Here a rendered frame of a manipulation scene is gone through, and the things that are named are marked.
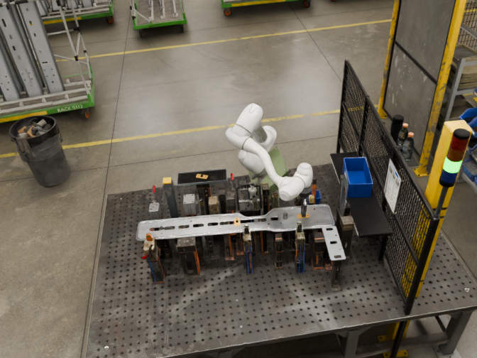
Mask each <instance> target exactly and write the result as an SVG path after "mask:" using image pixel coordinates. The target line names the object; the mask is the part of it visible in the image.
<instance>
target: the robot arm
mask: <svg viewBox="0 0 477 358"><path fill-rule="evenodd" d="M262 116H263V109H262V108H261V107H259V106H258V105H256V104H250V105H248V106H247V107H246V108H245V109H244V110H243V111H242V113H241V115H240V116H239V118H238V120H237V122H236V124H235V125H234V127H230V128H228V129H227V130H226V133H225V136H226V138H227V139H228V140H229V142H230V143H231V144H233V145H234V146H235V147H237V148H239V149H241V151H240V152H239V154H238V159H239V161H240V163H241V165H242V166H243V167H244V168H246V169H247V170H249V171H251V172H252V173H253V175H252V177H251V178H252V180H254V179H255V178H260V179H261V181H262V179H264V177H265V176H267V175H268V176H269V178H270V179H271V180H272V181H273V182H274V183H275V184H276V185H277V186H278V190H279V196H280V198H281V199H282V200H284V201H290V200H292V199H294V198H295V197H297V196H298V195H299V196H300V197H301V215H302V217H306V211H307V197H308V196H309V192H310V191H311V185H312V179H313V172H312V167H311V165H310V164H308V163H301V164H299V166H298V168H297V171H296V172H295V174H294V176H293V177H287V176H286V177H284V178H283V177H280V176H279V175H278V174H277V173H276V172H275V169H274V166H273V163H272V161H271V159H270V156H269V155H268V152H269V150H270V149H271V147H272V146H273V144H274V142H275V140H276V135H277V133H276V130H275V129H274V128H273V127H271V126H264V127H262V125H261V120H262ZM251 134H252V135H253V139H252V138H250V136H251Z"/></svg>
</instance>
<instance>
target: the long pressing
mask: <svg viewBox="0 0 477 358"><path fill-rule="evenodd" d="M314 209H315V210H314ZM284 212H286V213H287V219H283V213H284ZM300 214H301V206H295V207H280V208H273V209H271V210H270V211H269V212H268V213H267V214H266V215H259V216H251V217H246V216H244V215H242V214H240V213H237V212H235V213H227V214H218V215H202V216H194V217H178V218H170V219H155V220H146V221H141V222H139V223H138V226H137V231H136V240H137V241H139V242H144V240H145V238H146V234H147V233H151V234H152V236H153V237H155V240H161V239H176V238H185V237H200V236H209V235H218V234H233V233H242V232H244V229H243V226H244V225H248V226H249V232H250V231H251V232H257V231H271V232H289V231H295V230H296V227H297V223H298V222H302V229H303V230H306V229H321V228H322V227H333V226H334V225H335V222H334V218H333V215H332V213H331V209H330V206H328V205H327V204H320V205H308V206H307V211H306V214H309V217H308V218H300V219H298V218H297V215H300ZM235 217H239V218H240V221H241V220H249V219H254V222H249V223H240V226H237V227H235V224H225V225H220V222H232V221H234V218H235ZM273 217H277V218H278V220H273V221H272V220H271V218H273ZM258 219H266V221H264V222H259V221H258ZM216 222H217V223H218V225H216V226H208V224H209V223H216ZM194 224H203V225H204V226H203V227H193V225H194ZM184 225H189V228H184V229H179V226H184ZM160 226H163V228H164V229H160V230H159V231H150V229H151V228H160ZM165 227H175V228H174V229H168V230H165ZM220 228H221V229H220Z"/></svg>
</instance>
